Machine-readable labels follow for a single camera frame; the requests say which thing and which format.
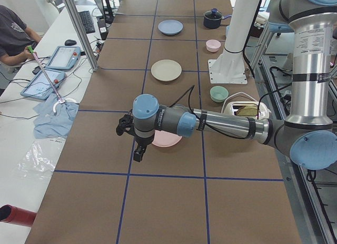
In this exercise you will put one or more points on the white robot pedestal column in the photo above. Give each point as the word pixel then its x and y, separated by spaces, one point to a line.
pixel 244 14

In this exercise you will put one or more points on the pink bowl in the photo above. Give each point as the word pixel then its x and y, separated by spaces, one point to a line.
pixel 213 45

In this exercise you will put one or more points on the grabber stick with green handle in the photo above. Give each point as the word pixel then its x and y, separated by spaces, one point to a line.
pixel 60 100

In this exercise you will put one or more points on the upper teach pendant tablet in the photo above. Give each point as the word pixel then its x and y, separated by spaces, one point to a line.
pixel 64 58

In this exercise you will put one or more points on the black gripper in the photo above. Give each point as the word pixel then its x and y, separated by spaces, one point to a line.
pixel 142 142

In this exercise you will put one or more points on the black box with white label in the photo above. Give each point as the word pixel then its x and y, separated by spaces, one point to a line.
pixel 101 24

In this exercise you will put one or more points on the aluminium frame post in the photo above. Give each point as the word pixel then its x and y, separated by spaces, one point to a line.
pixel 79 29

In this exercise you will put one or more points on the red tube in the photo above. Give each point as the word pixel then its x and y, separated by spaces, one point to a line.
pixel 17 216

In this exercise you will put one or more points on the light blue cloth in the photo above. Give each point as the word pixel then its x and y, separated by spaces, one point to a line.
pixel 50 124

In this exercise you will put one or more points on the pink plate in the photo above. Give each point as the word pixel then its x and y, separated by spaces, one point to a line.
pixel 165 139

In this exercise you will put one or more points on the teach pendant tablet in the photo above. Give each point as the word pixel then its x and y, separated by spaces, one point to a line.
pixel 40 88
pixel 64 58

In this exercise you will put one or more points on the dark blue pot with lid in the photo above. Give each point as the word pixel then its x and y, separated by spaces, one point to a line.
pixel 213 18

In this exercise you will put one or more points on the clear plastic bag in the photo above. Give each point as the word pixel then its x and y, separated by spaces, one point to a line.
pixel 40 160

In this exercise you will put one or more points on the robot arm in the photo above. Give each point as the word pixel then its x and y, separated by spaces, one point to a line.
pixel 305 136

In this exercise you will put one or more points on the white toaster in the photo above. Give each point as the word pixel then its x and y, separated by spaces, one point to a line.
pixel 250 108

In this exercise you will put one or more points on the seated person in grey shirt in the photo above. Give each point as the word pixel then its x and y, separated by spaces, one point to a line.
pixel 16 37

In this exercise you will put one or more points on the black keyboard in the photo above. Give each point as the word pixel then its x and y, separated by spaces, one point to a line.
pixel 87 21

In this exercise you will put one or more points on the lower teach pendant tablet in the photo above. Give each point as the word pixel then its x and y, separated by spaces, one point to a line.
pixel 40 88

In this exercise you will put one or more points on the cream plate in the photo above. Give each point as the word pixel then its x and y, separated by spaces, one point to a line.
pixel 166 70

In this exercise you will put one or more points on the black computer mouse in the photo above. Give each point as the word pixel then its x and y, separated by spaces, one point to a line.
pixel 70 42

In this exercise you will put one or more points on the green bowl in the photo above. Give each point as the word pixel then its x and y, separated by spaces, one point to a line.
pixel 218 94

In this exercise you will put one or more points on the blue plate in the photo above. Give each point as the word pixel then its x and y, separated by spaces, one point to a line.
pixel 170 27

